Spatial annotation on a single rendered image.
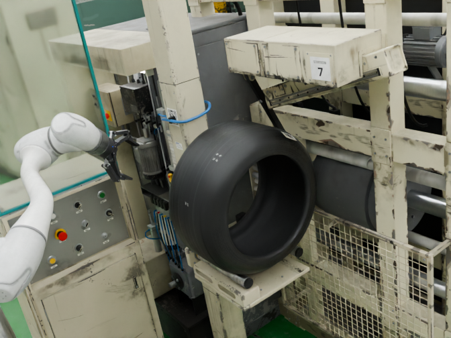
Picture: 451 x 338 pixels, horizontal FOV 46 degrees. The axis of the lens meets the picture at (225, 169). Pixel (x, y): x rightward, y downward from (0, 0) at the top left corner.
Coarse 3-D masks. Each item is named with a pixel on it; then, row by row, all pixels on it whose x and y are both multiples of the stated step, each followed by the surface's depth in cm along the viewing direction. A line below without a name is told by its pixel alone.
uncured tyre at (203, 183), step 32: (224, 128) 206; (256, 128) 201; (192, 160) 200; (224, 160) 191; (256, 160) 195; (288, 160) 231; (192, 192) 194; (224, 192) 190; (256, 192) 242; (288, 192) 237; (192, 224) 196; (224, 224) 193; (256, 224) 241; (288, 224) 232; (224, 256) 198; (256, 256) 209
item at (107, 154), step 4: (112, 140) 188; (112, 144) 187; (108, 148) 185; (112, 148) 187; (116, 148) 193; (104, 152) 185; (108, 152) 186; (116, 152) 193; (100, 156) 188; (104, 156) 187; (108, 156) 189; (108, 160) 190
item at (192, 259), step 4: (232, 224) 247; (188, 248) 234; (188, 252) 233; (192, 252) 234; (188, 256) 234; (192, 256) 235; (196, 256) 236; (188, 260) 236; (192, 260) 236; (196, 260) 237; (200, 260) 239; (188, 264) 238; (192, 264) 236
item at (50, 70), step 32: (0, 0) 199; (32, 0) 206; (64, 0) 214; (0, 32) 202; (32, 32) 209; (64, 32) 217; (0, 64) 205; (32, 64) 212; (64, 64) 220; (0, 96) 207; (32, 96) 215; (64, 96) 223; (96, 96) 231; (0, 128) 210; (32, 128) 218; (0, 160) 213; (64, 160) 229; (96, 160) 238; (0, 192) 216
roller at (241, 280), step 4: (200, 256) 234; (204, 260) 231; (208, 264) 230; (212, 264) 227; (216, 268) 225; (224, 272) 220; (228, 272) 218; (228, 276) 218; (232, 276) 216; (236, 276) 214; (240, 276) 213; (244, 276) 212; (248, 276) 213; (236, 280) 214; (240, 280) 212; (244, 280) 210; (248, 280) 210; (252, 280) 212; (240, 284) 213; (244, 284) 210; (248, 284) 211
